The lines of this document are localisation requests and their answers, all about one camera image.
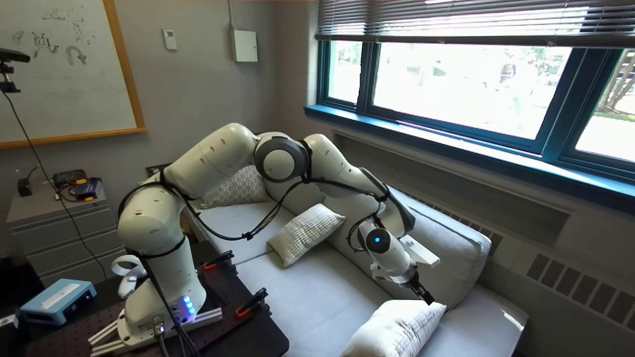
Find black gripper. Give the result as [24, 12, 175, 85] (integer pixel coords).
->
[390, 262, 439, 307]

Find cream pleated pillow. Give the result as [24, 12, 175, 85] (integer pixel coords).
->
[340, 298, 449, 357]
[267, 202, 348, 270]

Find grey fabric sofa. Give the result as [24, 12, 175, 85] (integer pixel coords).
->
[181, 143, 532, 357]

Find dark heater vent grille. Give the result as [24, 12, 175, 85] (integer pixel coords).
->
[525, 252, 635, 333]

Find black robot table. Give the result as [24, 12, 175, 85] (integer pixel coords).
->
[0, 254, 292, 357]

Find grey lattice patterned pillow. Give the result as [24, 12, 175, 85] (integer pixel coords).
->
[197, 165, 271, 210]

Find silver base mounting plate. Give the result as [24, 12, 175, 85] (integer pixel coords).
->
[86, 303, 227, 355]

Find wide blue framed window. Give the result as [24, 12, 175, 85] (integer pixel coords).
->
[304, 36, 635, 200]

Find grey window blinds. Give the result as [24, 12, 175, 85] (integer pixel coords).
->
[316, 0, 635, 50]

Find white VR controller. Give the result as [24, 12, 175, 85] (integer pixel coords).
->
[108, 254, 150, 300]

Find orange and blue device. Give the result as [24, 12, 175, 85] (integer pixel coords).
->
[52, 167, 108, 204]

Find light blue box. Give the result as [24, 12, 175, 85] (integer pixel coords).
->
[19, 276, 100, 327]

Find grey drawer cabinet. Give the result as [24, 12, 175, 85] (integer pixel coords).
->
[7, 177, 130, 286]

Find wood framed whiteboard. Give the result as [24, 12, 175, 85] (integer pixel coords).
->
[0, 0, 150, 151]

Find small black desk gadget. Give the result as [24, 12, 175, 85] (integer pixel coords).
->
[17, 165, 38, 198]

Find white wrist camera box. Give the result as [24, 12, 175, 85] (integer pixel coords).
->
[400, 234, 443, 270]

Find orange handled black clamp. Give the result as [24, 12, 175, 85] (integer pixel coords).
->
[235, 286, 271, 321]
[197, 248, 237, 274]

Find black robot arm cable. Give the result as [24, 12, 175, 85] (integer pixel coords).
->
[118, 167, 400, 357]

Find white wall box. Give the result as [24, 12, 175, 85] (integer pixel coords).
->
[231, 26, 263, 65]

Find white wall thermostat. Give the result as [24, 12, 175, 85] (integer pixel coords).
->
[161, 26, 179, 52]

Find thin black camera cable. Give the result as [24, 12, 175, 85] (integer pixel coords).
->
[3, 89, 112, 284]

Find black camera on stand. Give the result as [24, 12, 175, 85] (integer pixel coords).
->
[0, 46, 34, 95]

